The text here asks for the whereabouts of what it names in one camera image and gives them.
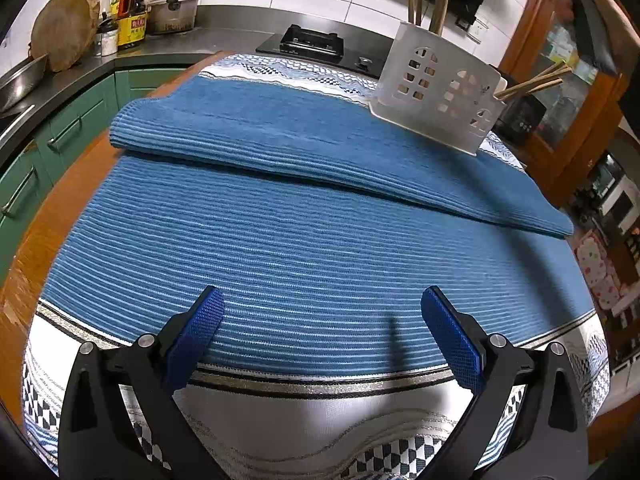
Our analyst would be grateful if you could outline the yellow-labelled oil bottle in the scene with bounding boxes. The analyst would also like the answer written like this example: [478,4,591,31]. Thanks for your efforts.
[117,0,149,52]

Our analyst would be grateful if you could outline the white plastic utensil holder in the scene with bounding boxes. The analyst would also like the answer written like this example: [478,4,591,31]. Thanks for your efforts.
[368,21,508,157]

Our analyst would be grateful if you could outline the small metal jar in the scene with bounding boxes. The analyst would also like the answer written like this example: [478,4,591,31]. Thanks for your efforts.
[96,17,120,57]

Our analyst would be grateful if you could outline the steel bowl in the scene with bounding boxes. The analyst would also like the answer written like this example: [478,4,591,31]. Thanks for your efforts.
[0,55,51,113]

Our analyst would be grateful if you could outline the round wooden cutting board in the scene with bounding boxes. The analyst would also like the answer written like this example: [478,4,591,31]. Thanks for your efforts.
[30,0,101,73]

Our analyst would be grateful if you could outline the person's right hand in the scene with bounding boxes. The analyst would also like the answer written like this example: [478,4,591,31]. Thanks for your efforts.
[542,0,640,68]

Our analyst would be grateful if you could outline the polka dot cloth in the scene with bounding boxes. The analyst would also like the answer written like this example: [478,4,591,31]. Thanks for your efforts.
[575,230,628,313]

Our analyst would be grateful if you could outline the black kitchen appliance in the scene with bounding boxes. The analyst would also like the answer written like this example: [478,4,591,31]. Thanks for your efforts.
[500,92,548,145]

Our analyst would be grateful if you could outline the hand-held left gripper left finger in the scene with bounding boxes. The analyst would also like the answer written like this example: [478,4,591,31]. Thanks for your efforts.
[57,285,226,480]

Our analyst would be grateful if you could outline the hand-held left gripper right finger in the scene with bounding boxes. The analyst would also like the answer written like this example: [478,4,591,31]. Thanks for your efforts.
[420,285,590,480]

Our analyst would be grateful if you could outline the green kitchen cabinet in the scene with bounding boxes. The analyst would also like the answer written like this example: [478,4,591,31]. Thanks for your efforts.
[0,67,201,281]

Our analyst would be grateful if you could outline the metal pot with lid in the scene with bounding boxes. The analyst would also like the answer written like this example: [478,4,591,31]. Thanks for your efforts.
[146,0,208,36]

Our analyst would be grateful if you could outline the blue striped table mat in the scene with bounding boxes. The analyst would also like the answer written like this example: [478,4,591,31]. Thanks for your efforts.
[20,50,613,480]

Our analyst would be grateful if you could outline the black gas stove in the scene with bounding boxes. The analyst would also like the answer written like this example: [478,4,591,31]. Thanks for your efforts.
[256,24,383,80]

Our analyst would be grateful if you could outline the wooden cabinet with glass door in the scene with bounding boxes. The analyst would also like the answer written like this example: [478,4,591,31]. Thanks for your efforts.
[500,0,640,206]

